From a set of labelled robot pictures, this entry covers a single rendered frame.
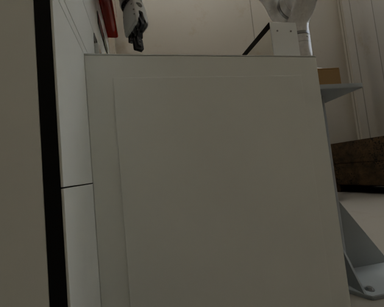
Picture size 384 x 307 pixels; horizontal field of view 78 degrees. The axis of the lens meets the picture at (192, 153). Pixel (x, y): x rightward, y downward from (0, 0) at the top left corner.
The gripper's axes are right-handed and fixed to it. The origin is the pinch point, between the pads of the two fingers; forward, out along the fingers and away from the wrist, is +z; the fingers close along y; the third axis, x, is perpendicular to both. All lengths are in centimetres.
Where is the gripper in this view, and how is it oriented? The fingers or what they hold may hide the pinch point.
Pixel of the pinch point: (138, 44)
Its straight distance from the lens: 92.6
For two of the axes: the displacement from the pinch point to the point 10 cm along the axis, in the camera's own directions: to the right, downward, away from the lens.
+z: 1.9, 9.7, -1.8
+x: -7.6, 0.3, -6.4
